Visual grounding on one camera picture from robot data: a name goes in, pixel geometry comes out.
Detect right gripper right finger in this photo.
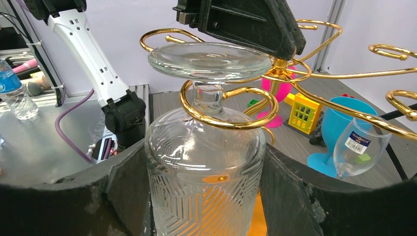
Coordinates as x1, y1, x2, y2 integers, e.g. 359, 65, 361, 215
260, 145, 417, 236

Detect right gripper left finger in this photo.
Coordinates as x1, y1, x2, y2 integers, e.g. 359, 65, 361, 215
0, 140, 150, 236

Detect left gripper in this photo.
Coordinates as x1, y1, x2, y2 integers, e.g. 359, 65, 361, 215
173, 0, 306, 60

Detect gold wine glass rack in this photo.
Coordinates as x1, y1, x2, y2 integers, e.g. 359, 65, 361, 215
140, 19, 417, 141

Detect clear stemless wine glass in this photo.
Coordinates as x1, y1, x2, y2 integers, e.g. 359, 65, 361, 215
145, 42, 271, 236

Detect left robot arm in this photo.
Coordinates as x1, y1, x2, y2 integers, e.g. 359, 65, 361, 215
24, 0, 306, 147

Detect small clear wine glass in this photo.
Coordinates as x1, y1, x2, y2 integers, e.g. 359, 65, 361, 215
333, 118, 392, 179

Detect blue plastic goblet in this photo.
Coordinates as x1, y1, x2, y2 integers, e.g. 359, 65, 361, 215
307, 96, 377, 177

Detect pink plastic goblet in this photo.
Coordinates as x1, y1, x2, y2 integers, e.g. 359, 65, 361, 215
261, 78, 292, 128

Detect light green toy block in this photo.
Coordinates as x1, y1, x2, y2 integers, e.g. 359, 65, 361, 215
355, 153, 372, 165

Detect dark green toy block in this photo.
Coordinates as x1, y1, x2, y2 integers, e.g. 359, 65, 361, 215
247, 99, 259, 108

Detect yellow toy block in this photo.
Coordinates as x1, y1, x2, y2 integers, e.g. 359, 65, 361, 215
284, 93, 323, 133

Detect red toy block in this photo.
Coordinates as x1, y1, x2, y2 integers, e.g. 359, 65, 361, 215
342, 93, 355, 98

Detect clear plastic water bottle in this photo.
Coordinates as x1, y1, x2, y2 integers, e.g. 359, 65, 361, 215
0, 59, 38, 120

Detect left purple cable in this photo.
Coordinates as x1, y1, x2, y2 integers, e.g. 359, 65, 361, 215
14, 0, 97, 165

